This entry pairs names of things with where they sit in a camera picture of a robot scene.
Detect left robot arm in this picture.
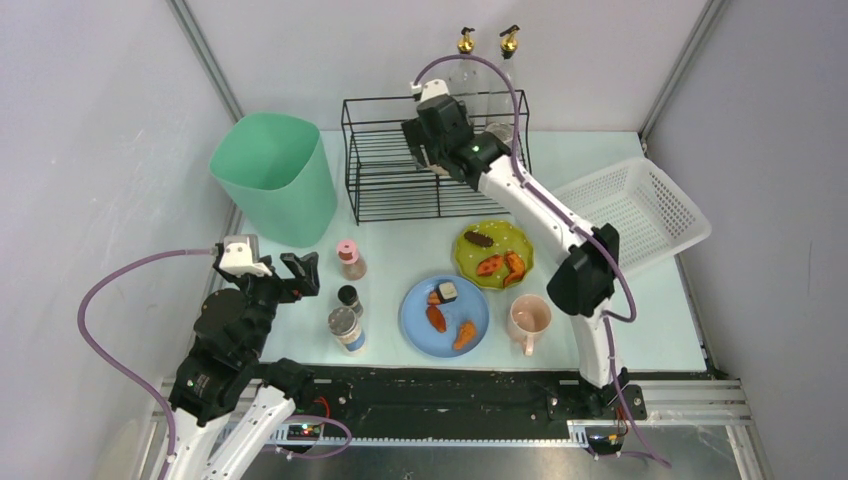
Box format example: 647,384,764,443
163,243,320,479

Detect glass oil bottle gold spout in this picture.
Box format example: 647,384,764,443
486,24,520,126

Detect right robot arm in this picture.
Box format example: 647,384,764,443
402,93,619,389

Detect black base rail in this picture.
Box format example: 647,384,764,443
295,365,648,444

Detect blue plate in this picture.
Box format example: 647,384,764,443
399,275,491,359

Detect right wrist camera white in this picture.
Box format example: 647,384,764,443
410,79,450,103

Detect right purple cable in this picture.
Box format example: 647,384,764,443
411,54,672,470

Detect white plastic basket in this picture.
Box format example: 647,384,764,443
553,157,712,277

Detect orange fried food piece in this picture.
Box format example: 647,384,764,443
502,250,527,288
475,254,504,277

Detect silver lid shaker jar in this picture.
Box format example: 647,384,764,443
327,306,366,354

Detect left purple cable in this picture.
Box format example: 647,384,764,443
78,248,221,480

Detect green dotted plate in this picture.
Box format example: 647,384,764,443
453,219,535,291

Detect red-brown food piece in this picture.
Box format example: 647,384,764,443
426,305,447,333

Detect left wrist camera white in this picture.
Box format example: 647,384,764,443
217,234,272,277

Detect purple cable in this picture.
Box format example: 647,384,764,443
411,54,672,470
78,248,221,480

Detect glass jar beige contents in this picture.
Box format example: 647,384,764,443
484,122,514,146
427,160,457,179

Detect green plastic waste bin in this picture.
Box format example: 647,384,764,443
209,112,337,248

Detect orange fried food piece right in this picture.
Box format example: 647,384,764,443
502,250,527,288

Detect sushi toy piece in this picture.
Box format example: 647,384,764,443
427,281,458,306

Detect small black lid bottle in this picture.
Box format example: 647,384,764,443
337,285,364,318

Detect pink mug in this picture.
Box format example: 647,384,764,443
507,294,552,356

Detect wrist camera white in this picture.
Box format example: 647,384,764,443
410,79,450,103
217,234,272,277

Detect pink lid spice bottle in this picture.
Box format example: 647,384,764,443
336,239,367,281

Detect black wire rack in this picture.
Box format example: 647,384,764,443
340,95,506,224

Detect dark brown food piece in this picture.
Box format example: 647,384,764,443
463,230,494,249

